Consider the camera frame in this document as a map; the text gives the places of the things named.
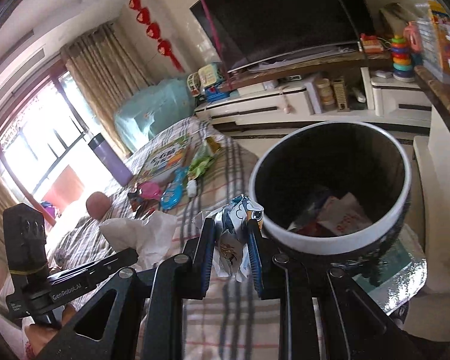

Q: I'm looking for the blue white wrapper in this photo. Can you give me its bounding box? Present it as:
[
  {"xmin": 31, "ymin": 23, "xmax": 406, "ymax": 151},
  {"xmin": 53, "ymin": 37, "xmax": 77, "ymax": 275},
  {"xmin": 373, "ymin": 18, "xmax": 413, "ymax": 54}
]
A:
[{"xmin": 193, "ymin": 194, "xmax": 263, "ymax": 283}]

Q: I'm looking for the white tissue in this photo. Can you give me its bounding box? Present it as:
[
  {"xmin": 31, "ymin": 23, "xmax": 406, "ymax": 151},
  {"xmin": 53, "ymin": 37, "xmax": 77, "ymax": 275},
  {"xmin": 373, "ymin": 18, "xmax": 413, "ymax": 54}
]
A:
[{"xmin": 99, "ymin": 211, "xmax": 177, "ymax": 271}]

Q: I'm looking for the pink blister pack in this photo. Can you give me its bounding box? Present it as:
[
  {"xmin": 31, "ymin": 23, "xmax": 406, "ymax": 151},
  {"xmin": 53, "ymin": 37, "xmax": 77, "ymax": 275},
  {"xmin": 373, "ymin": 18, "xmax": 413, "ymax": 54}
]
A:
[{"xmin": 137, "ymin": 181, "xmax": 162, "ymax": 201}]

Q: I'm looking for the orange Ovaltine packet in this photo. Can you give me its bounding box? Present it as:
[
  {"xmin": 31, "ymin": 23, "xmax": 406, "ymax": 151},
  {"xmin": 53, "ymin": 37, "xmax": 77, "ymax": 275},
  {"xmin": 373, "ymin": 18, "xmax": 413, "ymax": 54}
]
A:
[{"xmin": 127, "ymin": 191, "xmax": 155, "ymax": 219}]

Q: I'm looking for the white rim trash bin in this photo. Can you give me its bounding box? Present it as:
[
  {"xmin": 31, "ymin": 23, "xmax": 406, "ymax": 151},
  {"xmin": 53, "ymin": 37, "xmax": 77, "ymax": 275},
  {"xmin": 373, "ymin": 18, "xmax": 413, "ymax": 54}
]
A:
[{"xmin": 249, "ymin": 121, "xmax": 412, "ymax": 268}]

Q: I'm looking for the left hand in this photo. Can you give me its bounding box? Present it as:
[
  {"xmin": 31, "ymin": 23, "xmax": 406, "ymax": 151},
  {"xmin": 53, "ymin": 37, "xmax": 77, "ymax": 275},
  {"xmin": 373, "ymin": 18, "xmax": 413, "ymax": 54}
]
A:
[{"xmin": 25, "ymin": 304, "xmax": 76, "ymax": 359}]

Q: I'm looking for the peach fruit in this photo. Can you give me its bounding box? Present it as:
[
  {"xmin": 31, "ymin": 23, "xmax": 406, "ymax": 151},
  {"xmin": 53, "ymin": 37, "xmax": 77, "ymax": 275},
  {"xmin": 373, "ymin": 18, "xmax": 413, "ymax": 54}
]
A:
[{"xmin": 86, "ymin": 192, "xmax": 111, "ymax": 221}]

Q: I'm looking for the colourful children's book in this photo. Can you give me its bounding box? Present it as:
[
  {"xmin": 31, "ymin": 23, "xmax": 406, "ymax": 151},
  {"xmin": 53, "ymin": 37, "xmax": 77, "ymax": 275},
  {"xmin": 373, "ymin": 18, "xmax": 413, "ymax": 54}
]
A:
[{"xmin": 136, "ymin": 135, "xmax": 190, "ymax": 185}]

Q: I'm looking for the purple thermos bottle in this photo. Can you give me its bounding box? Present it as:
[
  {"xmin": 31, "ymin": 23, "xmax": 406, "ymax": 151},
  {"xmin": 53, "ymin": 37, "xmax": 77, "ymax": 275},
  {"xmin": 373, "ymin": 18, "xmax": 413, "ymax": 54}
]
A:
[{"xmin": 88, "ymin": 133, "xmax": 133, "ymax": 187}]

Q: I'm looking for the green squeeze pouch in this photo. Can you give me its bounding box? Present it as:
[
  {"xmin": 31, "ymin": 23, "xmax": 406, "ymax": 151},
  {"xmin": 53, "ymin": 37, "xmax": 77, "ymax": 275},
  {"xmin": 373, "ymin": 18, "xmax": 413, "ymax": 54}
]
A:
[{"xmin": 186, "ymin": 136, "xmax": 221, "ymax": 198}]

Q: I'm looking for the teal booklet under bin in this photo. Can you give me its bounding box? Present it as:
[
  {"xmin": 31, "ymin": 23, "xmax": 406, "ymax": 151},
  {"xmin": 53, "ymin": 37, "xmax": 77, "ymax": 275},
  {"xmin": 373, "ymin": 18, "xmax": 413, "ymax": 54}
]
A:
[{"xmin": 353, "ymin": 240, "xmax": 411, "ymax": 293}]

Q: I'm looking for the white tv cabinet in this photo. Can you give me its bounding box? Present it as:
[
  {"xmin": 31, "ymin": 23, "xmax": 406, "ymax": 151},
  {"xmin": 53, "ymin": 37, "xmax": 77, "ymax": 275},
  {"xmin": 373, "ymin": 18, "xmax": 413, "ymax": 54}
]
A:
[{"xmin": 195, "ymin": 52, "xmax": 432, "ymax": 129}]

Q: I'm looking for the teal covered appliance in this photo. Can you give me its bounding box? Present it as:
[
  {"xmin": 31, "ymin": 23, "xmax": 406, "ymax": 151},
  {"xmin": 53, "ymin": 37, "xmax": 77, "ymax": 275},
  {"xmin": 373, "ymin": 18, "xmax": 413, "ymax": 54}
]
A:
[{"xmin": 113, "ymin": 78, "xmax": 196, "ymax": 153}]

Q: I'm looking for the beige curtain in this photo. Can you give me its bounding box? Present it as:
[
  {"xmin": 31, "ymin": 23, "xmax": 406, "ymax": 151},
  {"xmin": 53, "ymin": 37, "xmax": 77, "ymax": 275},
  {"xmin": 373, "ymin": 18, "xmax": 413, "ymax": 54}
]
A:
[{"xmin": 60, "ymin": 21, "xmax": 153, "ymax": 157}]

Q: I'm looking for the red heart knot decoration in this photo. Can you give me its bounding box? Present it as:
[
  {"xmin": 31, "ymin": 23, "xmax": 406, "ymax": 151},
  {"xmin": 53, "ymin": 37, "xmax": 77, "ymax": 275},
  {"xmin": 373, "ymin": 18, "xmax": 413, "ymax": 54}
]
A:
[{"xmin": 128, "ymin": 0, "xmax": 185, "ymax": 73}]

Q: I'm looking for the toy phone red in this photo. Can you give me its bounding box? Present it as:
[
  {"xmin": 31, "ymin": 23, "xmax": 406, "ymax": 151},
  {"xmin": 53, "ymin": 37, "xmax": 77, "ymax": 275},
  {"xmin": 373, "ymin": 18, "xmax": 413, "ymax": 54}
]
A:
[{"xmin": 360, "ymin": 33, "xmax": 384, "ymax": 55}]

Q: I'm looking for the marble side counter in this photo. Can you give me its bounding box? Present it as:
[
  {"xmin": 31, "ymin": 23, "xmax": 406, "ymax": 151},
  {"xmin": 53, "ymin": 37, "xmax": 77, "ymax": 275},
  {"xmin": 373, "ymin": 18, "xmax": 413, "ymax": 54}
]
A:
[{"xmin": 415, "ymin": 66, "xmax": 450, "ymax": 130}]

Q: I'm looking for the black television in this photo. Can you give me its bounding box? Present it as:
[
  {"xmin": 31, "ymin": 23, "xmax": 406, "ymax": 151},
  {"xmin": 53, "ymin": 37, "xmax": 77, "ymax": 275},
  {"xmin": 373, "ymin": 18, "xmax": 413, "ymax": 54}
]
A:
[{"xmin": 190, "ymin": 0, "xmax": 376, "ymax": 72}]

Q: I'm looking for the rainbow stacking ring toy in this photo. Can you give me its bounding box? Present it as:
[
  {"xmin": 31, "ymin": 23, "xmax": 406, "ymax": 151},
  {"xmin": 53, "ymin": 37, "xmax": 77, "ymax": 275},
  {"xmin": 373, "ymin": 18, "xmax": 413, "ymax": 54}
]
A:
[{"xmin": 390, "ymin": 35, "xmax": 415, "ymax": 82}]

